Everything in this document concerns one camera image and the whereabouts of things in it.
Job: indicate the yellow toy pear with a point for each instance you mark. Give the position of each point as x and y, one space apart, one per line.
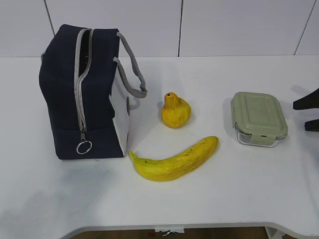
175 112

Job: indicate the navy insulated lunch bag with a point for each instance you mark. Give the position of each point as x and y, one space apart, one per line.
86 77

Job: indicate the white tape under table edge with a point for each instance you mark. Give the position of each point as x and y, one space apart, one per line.
165 231

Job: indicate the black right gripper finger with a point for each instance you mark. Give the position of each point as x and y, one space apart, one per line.
312 125
311 101

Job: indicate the glass container with green lid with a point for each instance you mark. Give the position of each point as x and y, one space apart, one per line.
258 119

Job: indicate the yellow toy banana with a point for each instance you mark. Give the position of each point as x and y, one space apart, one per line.
176 166

